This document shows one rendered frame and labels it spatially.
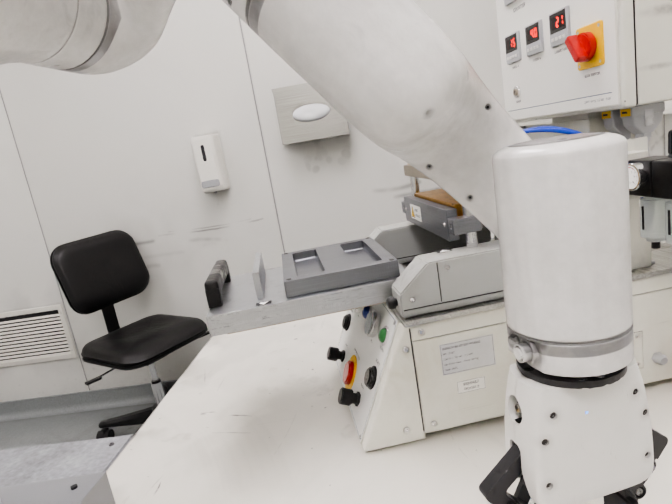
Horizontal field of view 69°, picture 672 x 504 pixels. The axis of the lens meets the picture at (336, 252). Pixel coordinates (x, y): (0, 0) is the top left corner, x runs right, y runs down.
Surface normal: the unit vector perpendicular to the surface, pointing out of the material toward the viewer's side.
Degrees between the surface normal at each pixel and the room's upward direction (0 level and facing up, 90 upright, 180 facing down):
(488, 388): 90
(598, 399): 86
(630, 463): 89
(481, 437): 0
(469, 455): 0
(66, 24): 131
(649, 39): 90
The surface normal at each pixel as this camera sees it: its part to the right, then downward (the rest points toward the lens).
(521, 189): -0.80, 0.25
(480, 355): 0.12, 0.19
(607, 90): -0.98, 0.18
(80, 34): 0.82, 0.57
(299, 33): -0.48, 0.52
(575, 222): -0.17, 0.24
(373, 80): -0.34, 0.38
